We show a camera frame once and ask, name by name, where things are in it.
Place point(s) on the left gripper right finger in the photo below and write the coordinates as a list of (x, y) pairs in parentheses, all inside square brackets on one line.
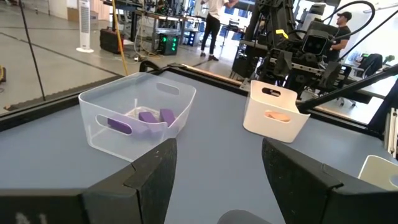
[(311, 199)]

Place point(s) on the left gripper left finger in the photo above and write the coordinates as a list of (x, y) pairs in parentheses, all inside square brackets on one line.
[(109, 202)]

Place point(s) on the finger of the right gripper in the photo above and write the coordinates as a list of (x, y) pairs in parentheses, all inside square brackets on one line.
[(278, 67), (330, 76)]

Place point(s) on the long purple block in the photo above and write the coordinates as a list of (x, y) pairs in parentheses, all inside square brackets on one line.
[(119, 126)]

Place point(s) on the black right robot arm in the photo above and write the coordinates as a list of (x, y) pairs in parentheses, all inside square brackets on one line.
[(273, 18)]

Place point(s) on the black computer case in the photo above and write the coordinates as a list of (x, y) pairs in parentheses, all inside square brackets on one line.
[(242, 65)]

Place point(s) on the person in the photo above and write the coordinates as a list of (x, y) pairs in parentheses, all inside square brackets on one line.
[(213, 28), (342, 34)]

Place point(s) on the wooden side board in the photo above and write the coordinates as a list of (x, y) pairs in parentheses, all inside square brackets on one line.
[(214, 74)]

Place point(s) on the translucent white plastic bin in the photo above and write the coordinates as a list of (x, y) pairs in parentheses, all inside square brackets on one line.
[(376, 172)]

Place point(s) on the computer with green lights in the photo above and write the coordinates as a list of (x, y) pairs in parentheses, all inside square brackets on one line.
[(168, 43)]

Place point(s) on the clear plastic bin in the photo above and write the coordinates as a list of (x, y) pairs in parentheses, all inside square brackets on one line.
[(124, 90)]

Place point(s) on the background workbench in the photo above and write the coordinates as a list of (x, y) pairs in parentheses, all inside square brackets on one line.
[(149, 15)]

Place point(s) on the black carry case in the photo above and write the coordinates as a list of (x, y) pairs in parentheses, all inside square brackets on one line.
[(109, 40)]

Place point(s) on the white tower fan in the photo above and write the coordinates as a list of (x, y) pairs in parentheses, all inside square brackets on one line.
[(84, 25)]

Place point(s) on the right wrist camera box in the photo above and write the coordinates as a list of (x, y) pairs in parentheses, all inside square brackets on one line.
[(314, 45)]

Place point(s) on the silver aluminium frame bar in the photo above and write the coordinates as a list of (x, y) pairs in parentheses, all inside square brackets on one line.
[(392, 133)]

